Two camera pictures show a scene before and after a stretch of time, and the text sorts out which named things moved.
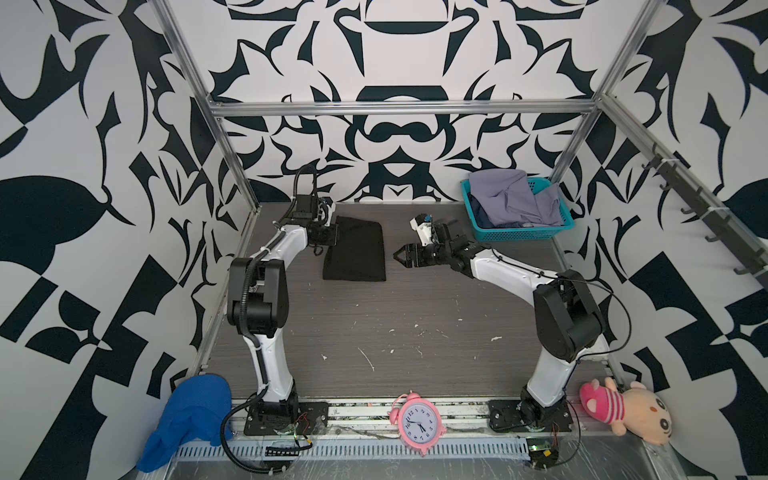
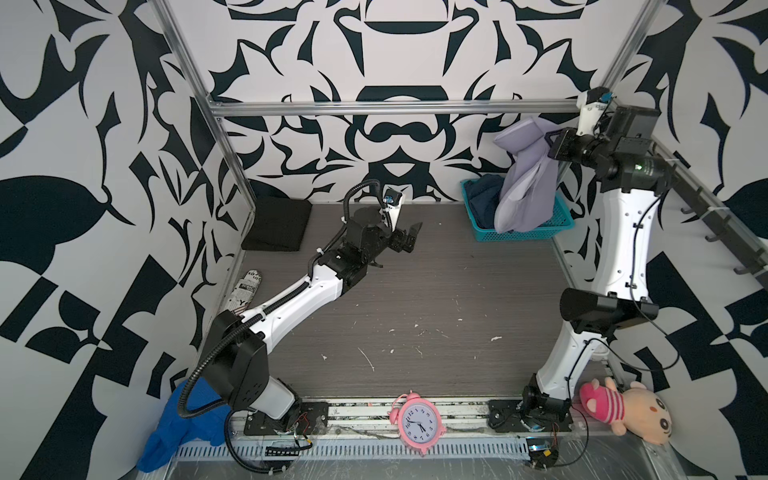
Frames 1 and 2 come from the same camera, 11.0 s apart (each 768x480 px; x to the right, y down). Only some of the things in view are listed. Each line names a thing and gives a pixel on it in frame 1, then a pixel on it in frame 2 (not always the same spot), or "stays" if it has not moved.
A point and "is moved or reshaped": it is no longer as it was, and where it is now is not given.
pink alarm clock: [419, 421] stays
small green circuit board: [542, 453] stays
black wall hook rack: [753, 259] stays
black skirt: [358, 254] is moved or reshaped
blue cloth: [197, 407] stays
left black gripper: [333, 235] → [411, 236]
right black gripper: [412, 255] → [559, 149]
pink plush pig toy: [638, 410] stays
